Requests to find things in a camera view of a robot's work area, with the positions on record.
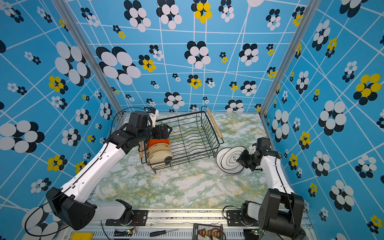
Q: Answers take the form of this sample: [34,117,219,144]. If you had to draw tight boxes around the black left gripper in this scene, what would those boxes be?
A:
[138,123,173,143]

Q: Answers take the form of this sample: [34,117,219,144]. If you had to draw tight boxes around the white plate green cloud outline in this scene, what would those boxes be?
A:
[216,146,246,176]

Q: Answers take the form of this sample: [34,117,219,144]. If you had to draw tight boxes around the black wire dish rack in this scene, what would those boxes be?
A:
[140,106,224,173]

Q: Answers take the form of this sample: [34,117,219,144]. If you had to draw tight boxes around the white plate green rim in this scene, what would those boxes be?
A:
[219,146,246,175]

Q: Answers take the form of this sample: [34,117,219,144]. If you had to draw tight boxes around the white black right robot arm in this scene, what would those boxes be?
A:
[237,138,305,239]

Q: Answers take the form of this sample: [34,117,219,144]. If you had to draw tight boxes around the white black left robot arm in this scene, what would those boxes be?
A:
[46,107,172,230]

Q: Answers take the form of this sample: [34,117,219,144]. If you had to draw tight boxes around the orange plate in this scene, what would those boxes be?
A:
[147,139,170,149]

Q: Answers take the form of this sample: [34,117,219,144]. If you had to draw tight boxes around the cream plate with stamp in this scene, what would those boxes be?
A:
[147,143,171,157]

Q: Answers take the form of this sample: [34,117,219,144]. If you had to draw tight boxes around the black terminal board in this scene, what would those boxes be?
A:
[192,223,227,240]

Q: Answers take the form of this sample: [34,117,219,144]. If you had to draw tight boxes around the yellow box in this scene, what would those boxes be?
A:
[71,232,94,240]

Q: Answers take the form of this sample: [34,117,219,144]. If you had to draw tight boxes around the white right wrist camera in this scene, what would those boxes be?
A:
[249,144,257,155]

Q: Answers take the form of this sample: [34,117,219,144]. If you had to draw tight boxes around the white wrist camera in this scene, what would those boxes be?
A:
[249,144,257,155]
[147,107,159,128]

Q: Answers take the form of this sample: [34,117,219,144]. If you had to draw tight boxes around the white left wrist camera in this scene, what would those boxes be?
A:
[147,107,159,128]

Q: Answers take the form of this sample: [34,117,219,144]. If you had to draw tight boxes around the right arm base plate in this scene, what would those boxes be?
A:
[224,210,259,227]

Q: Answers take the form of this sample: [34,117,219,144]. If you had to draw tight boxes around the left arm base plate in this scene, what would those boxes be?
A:
[105,210,149,227]

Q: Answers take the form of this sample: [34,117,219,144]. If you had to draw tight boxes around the black handled screwdriver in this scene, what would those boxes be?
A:
[150,229,179,237]

